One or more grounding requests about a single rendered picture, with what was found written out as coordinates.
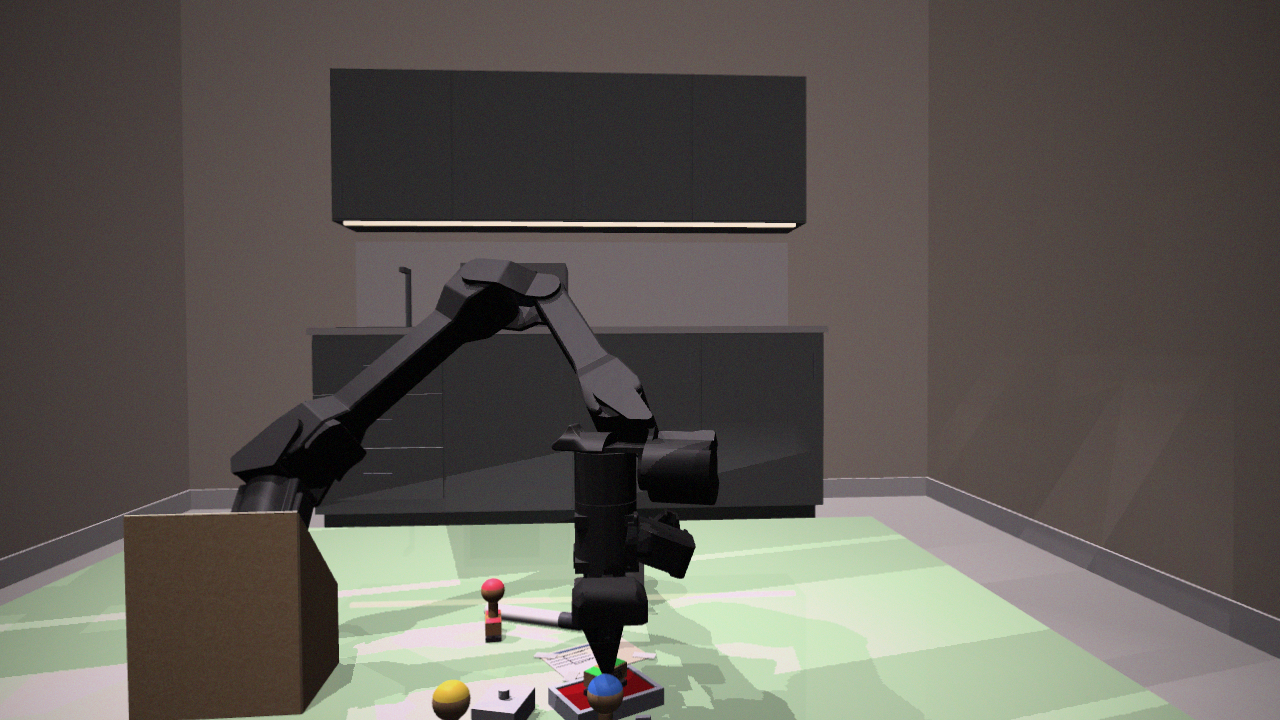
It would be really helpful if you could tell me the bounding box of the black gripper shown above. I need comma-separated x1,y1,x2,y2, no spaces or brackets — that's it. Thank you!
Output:
572,498,648,673

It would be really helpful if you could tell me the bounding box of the green-handled stamp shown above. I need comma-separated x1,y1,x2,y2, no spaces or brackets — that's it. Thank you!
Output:
582,659,627,696

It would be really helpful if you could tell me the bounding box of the pale peach card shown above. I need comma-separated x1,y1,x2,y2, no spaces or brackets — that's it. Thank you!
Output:
532,634,657,682

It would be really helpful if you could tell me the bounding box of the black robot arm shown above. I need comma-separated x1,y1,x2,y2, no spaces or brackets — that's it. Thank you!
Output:
230,258,719,579

